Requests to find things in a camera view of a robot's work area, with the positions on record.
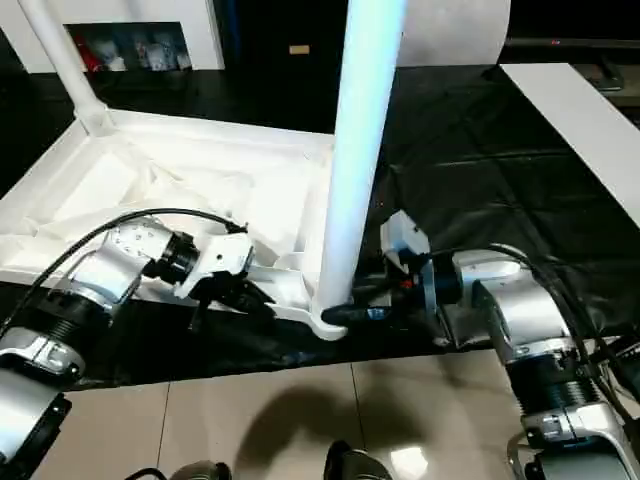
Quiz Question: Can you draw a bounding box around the white plastic table leg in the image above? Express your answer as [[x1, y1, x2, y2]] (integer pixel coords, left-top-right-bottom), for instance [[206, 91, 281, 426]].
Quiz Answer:
[[316, 0, 412, 310], [18, 0, 112, 137]]

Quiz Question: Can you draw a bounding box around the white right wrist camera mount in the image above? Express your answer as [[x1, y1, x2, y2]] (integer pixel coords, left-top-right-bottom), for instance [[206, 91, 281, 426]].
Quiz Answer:
[[378, 209, 440, 337]]

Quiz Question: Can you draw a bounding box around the white sideboard cabinet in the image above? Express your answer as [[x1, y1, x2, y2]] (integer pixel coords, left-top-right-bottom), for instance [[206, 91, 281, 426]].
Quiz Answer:
[[0, 0, 226, 75]]

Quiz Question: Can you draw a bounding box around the white flat board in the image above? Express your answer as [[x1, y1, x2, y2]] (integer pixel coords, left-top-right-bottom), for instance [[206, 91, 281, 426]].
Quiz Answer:
[[498, 62, 640, 227]]

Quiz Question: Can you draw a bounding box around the black wifi router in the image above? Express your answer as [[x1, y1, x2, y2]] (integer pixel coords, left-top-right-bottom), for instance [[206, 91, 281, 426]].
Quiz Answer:
[[618, 336, 640, 367]]

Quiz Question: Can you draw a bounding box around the black robot foot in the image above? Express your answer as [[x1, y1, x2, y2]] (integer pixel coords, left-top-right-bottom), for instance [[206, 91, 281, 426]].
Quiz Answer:
[[171, 460, 235, 480], [323, 439, 392, 480]]

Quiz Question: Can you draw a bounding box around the red packet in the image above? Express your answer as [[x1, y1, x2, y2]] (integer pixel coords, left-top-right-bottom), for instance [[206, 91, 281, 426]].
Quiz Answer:
[[79, 42, 101, 72]]

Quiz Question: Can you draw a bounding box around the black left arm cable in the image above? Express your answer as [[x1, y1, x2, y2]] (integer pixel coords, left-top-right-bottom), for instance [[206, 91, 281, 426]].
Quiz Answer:
[[0, 208, 250, 337]]

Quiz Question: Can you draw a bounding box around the black robot right foot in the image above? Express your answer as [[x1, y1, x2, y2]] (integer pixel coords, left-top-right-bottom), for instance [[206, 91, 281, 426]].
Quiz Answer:
[[323, 439, 392, 480]]

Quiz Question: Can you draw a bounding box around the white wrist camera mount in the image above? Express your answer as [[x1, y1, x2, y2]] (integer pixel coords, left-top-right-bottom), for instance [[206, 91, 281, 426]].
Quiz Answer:
[[173, 233, 255, 300], [378, 209, 440, 337]]

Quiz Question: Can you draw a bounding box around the dark low tv bench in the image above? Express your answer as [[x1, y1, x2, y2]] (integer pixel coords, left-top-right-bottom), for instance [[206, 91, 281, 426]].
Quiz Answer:
[[574, 49, 640, 131]]

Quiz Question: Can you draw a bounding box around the black work mat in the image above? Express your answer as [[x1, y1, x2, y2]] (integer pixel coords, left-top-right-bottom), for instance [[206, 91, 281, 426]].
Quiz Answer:
[[0, 63, 640, 392]]

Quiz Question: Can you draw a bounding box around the black robot left foot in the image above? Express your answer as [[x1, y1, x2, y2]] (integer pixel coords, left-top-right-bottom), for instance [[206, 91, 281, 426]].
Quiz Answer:
[[171, 460, 235, 480]]

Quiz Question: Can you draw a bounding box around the black television with red logo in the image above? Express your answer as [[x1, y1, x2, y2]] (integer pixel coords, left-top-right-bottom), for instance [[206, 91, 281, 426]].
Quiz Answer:
[[506, 37, 640, 49]]

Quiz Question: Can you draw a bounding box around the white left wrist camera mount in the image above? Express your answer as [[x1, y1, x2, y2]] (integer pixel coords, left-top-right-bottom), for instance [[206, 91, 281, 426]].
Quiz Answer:
[[173, 233, 255, 300]]

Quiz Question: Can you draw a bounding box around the grey cushion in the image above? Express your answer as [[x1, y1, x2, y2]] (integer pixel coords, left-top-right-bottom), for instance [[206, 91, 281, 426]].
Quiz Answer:
[[396, 0, 512, 70]]

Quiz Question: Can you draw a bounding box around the black sofa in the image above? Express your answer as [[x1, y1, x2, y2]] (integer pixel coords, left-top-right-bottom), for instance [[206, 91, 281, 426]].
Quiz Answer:
[[219, 0, 640, 131]]

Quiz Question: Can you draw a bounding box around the white plastic table top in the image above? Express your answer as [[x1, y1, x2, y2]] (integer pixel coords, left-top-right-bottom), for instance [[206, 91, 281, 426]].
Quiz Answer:
[[0, 108, 355, 342]]

